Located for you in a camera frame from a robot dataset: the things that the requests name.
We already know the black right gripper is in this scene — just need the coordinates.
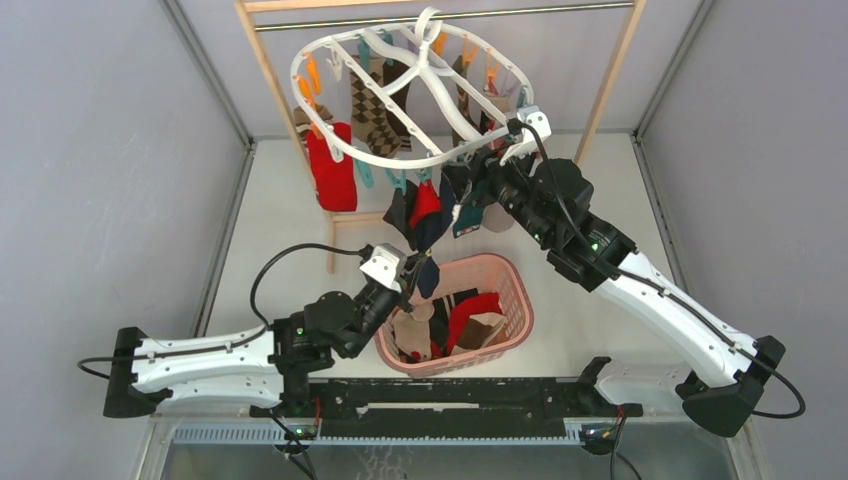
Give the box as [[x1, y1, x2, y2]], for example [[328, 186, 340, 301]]
[[442, 139, 555, 247]]

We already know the dark green patterned sock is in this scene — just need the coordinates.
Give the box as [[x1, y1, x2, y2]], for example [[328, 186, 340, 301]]
[[451, 182, 486, 239]]

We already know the cream white sock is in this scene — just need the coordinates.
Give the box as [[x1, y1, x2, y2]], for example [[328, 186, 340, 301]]
[[391, 303, 435, 362]]

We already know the black sock with beige stripes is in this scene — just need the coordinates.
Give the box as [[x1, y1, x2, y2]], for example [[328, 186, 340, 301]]
[[429, 288, 479, 332]]

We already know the pink plastic laundry basket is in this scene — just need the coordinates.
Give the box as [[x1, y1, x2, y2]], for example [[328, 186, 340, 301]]
[[375, 253, 534, 379]]

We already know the navy sock with red cuff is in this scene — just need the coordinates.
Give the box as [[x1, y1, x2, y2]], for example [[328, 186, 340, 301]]
[[409, 175, 456, 299]]

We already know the brown and tan sock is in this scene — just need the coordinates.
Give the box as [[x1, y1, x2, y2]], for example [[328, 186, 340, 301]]
[[451, 312, 509, 356]]

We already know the wooden clothes rack frame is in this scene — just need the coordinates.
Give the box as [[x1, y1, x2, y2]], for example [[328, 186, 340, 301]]
[[235, 1, 646, 246]]

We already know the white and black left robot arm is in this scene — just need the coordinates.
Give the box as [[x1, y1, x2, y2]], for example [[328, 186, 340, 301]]
[[103, 244, 431, 419]]

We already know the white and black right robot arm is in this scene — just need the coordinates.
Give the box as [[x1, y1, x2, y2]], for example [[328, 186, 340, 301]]
[[443, 159, 786, 438]]

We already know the white round clip hanger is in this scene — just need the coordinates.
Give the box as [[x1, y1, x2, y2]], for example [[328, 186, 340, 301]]
[[289, 25, 537, 167]]

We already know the grey sock with striped cuff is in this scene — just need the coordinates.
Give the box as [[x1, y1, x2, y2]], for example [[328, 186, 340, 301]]
[[481, 203, 515, 233]]

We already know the red sock with dark toe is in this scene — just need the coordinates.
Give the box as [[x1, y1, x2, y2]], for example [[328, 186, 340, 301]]
[[305, 130, 358, 213]]

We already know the olive green and orange sock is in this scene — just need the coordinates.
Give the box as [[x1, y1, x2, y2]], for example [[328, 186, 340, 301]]
[[451, 55, 478, 147]]

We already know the beige argyle pattern sock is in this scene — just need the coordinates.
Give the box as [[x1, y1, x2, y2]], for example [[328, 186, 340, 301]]
[[350, 57, 411, 158]]

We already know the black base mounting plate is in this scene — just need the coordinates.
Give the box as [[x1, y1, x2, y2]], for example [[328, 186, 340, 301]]
[[250, 377, 644, 440]]

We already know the brown sock with striped toe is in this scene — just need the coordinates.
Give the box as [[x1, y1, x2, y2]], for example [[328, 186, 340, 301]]
[[383, 60, 412, 152]]

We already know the metal hanging rod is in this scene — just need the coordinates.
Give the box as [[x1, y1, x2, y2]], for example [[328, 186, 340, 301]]
[[254, 1, 635, 33]]

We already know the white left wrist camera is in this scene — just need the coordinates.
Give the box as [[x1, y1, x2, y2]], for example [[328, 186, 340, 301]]
[[359, 243, 408, 293]]

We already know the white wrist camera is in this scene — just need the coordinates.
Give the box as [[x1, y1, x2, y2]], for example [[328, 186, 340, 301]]
[[499, 105, 552, 166], [359, 243, 408, 293]]

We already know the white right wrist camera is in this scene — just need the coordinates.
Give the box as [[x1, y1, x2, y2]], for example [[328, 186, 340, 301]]
[[499, 105, 552, 166]]

